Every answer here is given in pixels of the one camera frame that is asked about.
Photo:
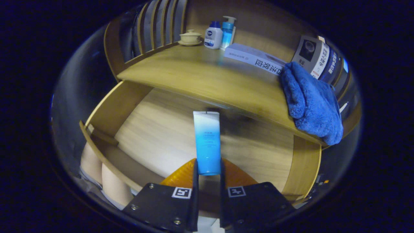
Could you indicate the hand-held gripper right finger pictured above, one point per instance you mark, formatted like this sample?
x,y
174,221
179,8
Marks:
x,y
223,207

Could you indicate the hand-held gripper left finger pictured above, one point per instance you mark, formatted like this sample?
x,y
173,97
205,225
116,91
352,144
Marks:
x,y
195,207

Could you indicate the blue white tube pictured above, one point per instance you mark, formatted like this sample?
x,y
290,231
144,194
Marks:
x,y
207,142

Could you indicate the wooden drawer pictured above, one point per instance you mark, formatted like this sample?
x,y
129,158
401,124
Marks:
x,y
155,129

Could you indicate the wooden countertop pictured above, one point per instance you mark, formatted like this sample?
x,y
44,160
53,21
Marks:
x,y
200,71

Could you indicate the person's right leg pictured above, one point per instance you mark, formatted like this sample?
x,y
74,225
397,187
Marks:
x,y
114,187

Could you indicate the person's leg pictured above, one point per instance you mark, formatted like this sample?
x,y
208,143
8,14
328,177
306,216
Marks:
x,y
91,165
114,187

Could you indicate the person's left leg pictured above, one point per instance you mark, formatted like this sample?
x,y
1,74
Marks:
x,y
91,165

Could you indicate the blue folded towel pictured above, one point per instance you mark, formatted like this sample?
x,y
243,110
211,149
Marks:
x,y
310,103

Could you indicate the pale grey lying book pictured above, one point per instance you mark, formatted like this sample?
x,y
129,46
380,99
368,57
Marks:
x,y
252,56

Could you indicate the beige lidded teacup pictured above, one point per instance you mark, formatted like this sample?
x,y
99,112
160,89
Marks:
x,y
190,38

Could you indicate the white bottle blue cap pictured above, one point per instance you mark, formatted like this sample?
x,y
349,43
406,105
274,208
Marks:
x,y
213,37

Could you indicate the blue pump bottle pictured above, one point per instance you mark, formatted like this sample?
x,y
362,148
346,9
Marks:
x,y
228,34

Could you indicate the white grey standing book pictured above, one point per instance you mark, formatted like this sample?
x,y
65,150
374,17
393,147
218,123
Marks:
x,y
307,50

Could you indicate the dark blue standing book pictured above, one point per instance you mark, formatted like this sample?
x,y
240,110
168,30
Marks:
x,y
333,66

